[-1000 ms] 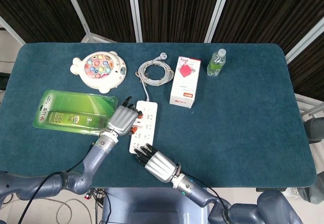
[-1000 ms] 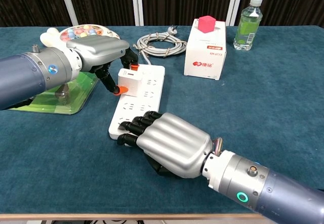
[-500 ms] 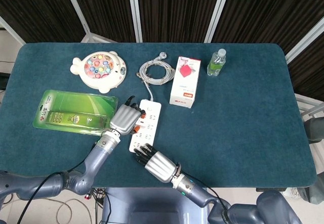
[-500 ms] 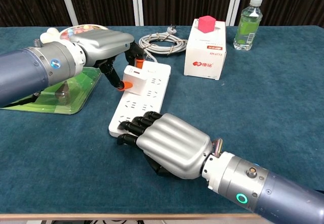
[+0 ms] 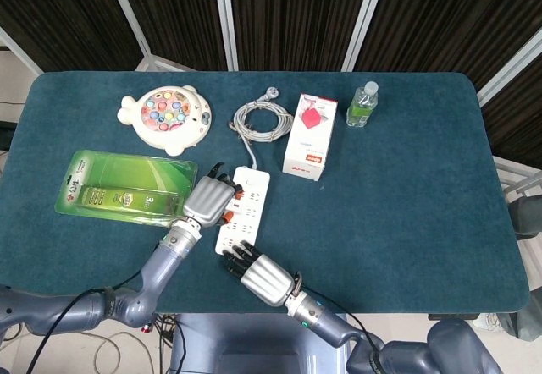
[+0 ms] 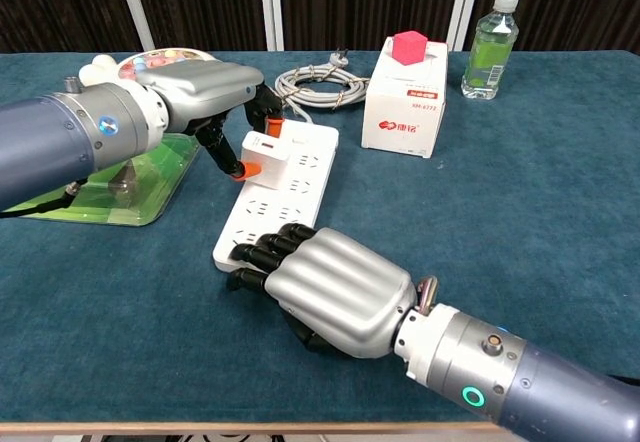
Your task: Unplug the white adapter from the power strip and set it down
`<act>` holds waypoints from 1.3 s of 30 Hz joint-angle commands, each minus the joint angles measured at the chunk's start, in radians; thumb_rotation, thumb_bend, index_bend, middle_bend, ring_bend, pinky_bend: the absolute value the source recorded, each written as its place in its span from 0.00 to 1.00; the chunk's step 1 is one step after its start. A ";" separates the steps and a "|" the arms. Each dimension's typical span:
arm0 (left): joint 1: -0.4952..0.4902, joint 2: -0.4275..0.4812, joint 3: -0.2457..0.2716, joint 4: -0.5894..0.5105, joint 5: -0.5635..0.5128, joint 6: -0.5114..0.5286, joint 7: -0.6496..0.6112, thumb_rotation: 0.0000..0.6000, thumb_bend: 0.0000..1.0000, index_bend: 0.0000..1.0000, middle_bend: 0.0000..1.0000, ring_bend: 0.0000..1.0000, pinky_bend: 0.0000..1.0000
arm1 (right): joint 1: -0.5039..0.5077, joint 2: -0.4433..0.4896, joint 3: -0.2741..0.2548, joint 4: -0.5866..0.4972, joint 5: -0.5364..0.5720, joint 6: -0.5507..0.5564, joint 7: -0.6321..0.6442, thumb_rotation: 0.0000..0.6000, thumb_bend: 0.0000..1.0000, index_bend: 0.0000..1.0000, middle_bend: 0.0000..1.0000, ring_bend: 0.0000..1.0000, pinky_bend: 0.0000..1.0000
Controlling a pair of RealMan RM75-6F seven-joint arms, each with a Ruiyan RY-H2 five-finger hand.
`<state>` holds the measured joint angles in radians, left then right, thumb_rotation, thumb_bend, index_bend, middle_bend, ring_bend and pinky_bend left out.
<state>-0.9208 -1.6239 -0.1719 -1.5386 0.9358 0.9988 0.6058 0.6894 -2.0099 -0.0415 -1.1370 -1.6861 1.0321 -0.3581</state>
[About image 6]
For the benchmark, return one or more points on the white cardboard box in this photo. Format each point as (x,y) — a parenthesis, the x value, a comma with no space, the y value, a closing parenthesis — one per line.
(405,112)

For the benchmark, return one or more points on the red cube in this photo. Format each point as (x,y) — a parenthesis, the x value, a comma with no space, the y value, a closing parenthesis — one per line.
(410,48)

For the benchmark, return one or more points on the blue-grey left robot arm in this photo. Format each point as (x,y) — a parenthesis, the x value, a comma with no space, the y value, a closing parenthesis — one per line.
(50,142)

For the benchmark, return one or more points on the clear bottle with green label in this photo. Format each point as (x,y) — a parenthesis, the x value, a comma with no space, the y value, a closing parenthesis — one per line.
(487,52)

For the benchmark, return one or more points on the white power strip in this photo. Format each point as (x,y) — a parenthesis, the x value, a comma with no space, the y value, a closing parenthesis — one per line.
(300,187)

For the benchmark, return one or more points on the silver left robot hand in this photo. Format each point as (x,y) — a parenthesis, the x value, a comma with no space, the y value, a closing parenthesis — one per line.
(200,84)

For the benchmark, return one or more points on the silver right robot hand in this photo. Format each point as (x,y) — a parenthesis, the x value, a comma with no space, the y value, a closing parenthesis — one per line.
(340,287)

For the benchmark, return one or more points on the white partition frame post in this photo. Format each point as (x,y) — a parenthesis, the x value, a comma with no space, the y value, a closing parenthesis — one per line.
(271,7)
(465,7)
(134,7)

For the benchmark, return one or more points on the cream fish-shaped fishing toy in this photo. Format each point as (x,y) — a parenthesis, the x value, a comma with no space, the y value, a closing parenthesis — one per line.
(97,72)

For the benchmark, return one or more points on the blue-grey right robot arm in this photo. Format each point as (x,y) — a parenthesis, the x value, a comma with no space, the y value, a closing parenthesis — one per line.
(550,392)

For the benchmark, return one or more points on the white plug adapter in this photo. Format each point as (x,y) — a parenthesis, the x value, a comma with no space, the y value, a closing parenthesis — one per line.
(270,159)

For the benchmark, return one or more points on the green blister package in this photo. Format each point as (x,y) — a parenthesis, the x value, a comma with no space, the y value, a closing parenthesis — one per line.
(150,192)

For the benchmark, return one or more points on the teal table cloth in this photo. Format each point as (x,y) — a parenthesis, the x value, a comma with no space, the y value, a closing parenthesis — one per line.
(500,187)

